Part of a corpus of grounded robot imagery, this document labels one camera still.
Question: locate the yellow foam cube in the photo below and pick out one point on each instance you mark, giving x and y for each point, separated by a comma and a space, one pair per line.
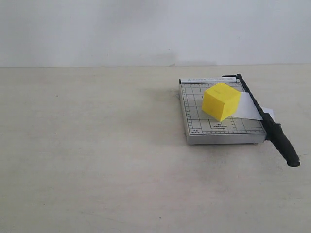
221, 101

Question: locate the black cutter blade arm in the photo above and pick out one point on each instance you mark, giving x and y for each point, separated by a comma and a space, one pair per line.
274, 130

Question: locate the grey paper cutter base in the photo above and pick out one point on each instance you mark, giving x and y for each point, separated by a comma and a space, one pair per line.
202, 129

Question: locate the white paper sheet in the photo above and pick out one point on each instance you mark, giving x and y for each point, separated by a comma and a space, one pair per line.
246, 108

